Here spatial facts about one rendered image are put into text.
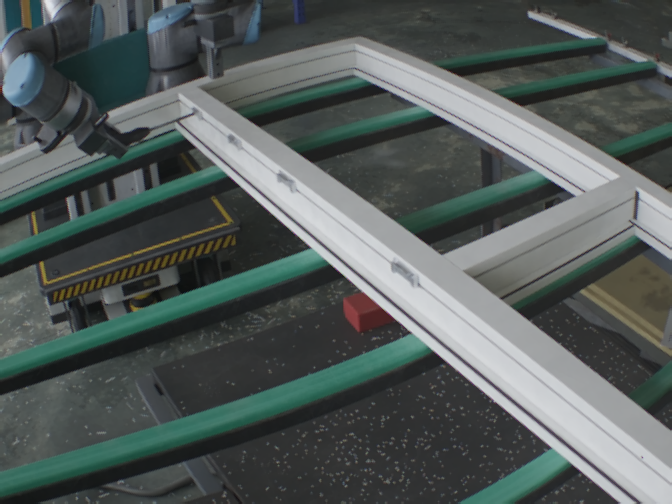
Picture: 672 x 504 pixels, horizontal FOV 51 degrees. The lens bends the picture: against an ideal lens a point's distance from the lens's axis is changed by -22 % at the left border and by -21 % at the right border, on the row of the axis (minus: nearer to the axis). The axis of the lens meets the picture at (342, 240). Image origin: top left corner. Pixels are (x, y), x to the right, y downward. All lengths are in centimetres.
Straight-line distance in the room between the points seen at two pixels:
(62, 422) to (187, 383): 98
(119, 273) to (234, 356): 92
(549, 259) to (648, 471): 46
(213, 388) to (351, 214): 43
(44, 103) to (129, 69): 110
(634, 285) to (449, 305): 65
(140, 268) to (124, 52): 65
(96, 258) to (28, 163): 84
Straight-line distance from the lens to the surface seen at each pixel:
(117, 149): 150
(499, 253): 103
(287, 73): 177
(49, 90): 132
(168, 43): 225
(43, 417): 237
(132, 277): 234
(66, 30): 142
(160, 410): 142
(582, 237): 116
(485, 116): 151
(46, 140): 143
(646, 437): 78
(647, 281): 155
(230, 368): 144
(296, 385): 96
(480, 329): 93
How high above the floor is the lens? 148
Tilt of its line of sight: 31 degrees down
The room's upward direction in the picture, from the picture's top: 5 degrees counter-clockwise
